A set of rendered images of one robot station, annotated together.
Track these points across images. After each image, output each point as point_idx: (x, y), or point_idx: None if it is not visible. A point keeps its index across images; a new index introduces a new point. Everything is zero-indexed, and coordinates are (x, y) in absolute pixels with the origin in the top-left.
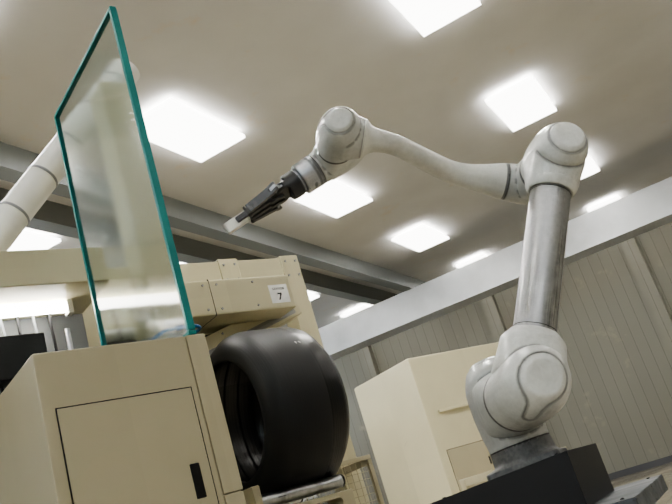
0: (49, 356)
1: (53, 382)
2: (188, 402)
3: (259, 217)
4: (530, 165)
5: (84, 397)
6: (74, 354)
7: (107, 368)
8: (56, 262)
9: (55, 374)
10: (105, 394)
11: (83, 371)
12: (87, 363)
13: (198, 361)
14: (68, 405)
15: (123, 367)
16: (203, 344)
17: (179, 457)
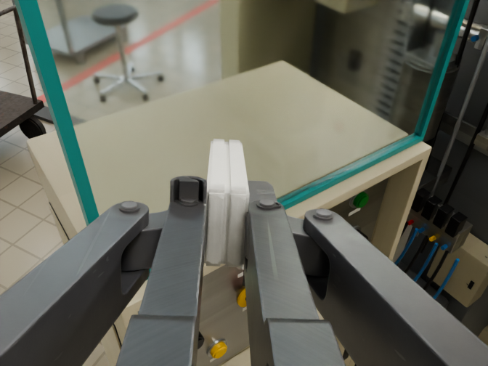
0: (32, 155)
1: (41, 180)
2: (112, 332)
3: (316, 306)
4: None
5: (58, 216)
6: (41, 172)
7: (61, 214)
8: None
9: (40, 175)
10: (67, 233)
11: (51, 195)
12: (50, 192)
13: (118, 322)
14: (54, 210)
15: (69, 229)
16: (120, 318)
17: (113, 346)
